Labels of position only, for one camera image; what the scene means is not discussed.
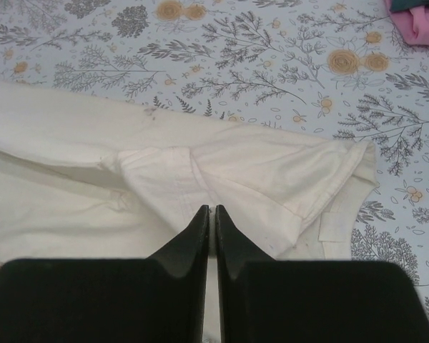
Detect floral table mat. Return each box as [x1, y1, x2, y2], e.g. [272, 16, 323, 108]
[0, 1, 429, 319]

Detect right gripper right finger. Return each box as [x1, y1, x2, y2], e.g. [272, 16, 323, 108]
[215, 206, 429, 343]

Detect pink folded t shirt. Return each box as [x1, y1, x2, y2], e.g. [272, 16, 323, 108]
[385, 0, 429, 46]

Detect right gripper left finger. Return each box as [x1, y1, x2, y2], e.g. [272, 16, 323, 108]
[0, 206, 209, 342]

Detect cream t shirt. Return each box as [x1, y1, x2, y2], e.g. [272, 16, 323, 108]
[0, 81, 376, 264]

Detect teal folded t shirt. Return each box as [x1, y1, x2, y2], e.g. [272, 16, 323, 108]
[389, 0, 429, 13]

